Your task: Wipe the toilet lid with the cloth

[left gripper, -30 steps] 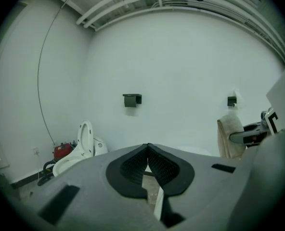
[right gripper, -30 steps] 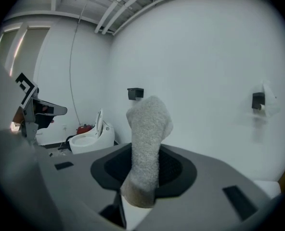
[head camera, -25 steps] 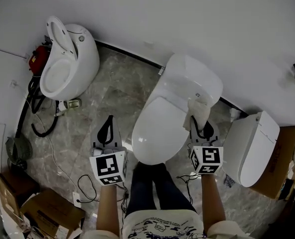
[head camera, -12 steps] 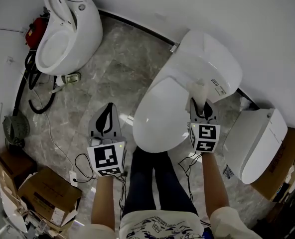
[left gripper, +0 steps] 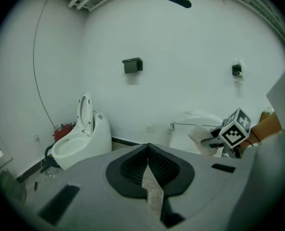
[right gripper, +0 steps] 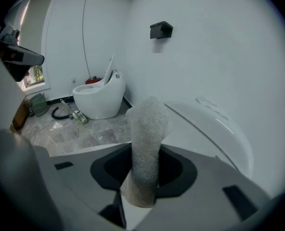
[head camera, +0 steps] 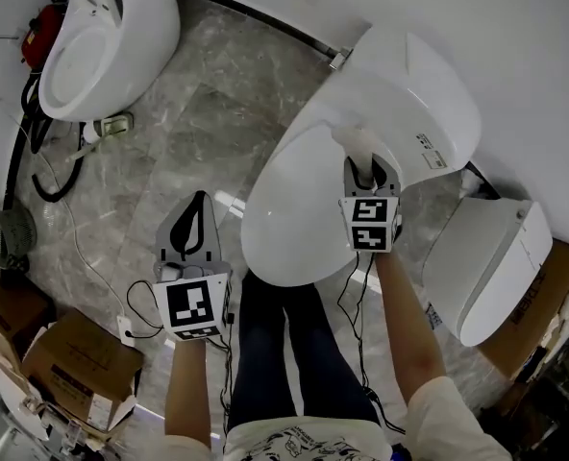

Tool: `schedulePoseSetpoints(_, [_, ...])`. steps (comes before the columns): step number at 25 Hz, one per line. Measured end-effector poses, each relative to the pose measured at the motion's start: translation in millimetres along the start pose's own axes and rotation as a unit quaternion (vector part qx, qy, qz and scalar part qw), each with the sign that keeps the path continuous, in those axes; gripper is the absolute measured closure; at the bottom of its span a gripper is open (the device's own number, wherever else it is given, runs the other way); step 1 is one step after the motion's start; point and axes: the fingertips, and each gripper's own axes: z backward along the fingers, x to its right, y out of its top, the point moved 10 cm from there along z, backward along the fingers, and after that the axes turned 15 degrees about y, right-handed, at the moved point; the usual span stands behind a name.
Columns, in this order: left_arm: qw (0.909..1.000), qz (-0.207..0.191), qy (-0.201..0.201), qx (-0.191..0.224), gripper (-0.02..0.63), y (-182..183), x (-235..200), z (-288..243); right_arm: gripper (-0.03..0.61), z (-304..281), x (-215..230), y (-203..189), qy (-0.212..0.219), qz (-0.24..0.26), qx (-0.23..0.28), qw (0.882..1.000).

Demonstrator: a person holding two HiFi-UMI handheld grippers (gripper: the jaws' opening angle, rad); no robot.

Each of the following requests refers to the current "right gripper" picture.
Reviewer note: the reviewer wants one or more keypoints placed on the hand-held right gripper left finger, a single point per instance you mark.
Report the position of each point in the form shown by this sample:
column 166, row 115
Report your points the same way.
column 84, row 189

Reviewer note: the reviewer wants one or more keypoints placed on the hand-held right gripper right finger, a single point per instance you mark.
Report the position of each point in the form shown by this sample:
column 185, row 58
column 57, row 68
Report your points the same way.
column 205, row 196

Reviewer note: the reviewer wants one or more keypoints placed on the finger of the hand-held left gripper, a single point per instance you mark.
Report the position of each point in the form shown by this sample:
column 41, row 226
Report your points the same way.
column 22, row 56

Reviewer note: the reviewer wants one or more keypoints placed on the white fluffy cloth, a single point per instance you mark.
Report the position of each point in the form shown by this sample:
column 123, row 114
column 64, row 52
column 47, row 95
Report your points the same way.
column 147, row 133

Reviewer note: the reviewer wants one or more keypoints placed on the white toilet with tank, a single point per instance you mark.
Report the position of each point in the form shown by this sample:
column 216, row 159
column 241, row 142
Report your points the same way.
column 217, row 133

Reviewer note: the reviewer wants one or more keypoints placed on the white egg-shaped toilet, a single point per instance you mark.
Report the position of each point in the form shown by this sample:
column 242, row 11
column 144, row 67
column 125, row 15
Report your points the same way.
column 101, row 102

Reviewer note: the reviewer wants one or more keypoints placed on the window with white blind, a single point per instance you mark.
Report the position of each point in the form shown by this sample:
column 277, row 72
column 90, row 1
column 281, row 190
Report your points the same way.
column 36, row 32

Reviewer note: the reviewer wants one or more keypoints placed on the dark green small fan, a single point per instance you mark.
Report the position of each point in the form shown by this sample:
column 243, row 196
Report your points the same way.
column 37, row 105

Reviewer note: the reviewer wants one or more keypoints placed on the plain cardboard box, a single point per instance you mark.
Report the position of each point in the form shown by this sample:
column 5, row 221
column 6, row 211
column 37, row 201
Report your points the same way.
column 19, row 119

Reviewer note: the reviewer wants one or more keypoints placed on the white plastic tube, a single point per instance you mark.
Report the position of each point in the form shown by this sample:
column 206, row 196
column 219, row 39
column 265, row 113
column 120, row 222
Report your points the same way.
column 65, row 104

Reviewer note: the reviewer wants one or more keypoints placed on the empty black paper holder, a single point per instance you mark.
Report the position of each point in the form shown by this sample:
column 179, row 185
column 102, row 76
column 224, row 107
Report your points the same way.
column 161, row 30

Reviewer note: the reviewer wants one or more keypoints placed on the white wall socket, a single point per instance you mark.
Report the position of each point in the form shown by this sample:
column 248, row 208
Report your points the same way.
column 73, row 80

